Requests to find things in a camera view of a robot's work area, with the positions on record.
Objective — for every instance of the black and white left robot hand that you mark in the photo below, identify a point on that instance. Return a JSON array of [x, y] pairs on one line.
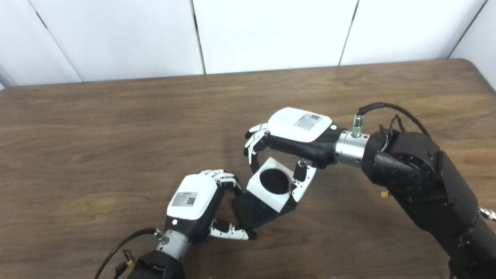
[[193, 197]]

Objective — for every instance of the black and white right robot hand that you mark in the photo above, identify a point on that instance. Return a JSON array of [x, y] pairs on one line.
[[298, 126]]

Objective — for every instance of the black cylindrical peg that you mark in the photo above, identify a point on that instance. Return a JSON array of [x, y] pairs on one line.
[[252, 213]]

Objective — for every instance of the white square piece with hole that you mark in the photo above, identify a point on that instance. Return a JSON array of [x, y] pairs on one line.
[[267, 199]]

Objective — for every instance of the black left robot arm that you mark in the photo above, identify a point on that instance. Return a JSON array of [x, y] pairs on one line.
[[162, 265]]

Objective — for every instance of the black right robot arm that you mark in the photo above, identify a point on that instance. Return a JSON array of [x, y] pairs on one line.
[[422, 174]]

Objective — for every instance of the grey wall corner strip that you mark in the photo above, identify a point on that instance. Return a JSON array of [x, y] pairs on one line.
[[6, 77]]

